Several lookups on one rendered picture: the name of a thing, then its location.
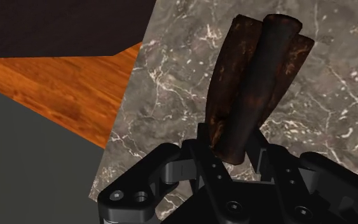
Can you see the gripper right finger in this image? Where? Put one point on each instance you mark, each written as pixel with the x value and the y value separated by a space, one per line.
pixel 318 183

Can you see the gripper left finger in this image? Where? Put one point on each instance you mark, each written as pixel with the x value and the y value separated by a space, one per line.
pixel 166 173

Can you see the dark brown ridged cylinder object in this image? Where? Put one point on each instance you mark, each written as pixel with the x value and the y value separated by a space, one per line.
pixel 253 86

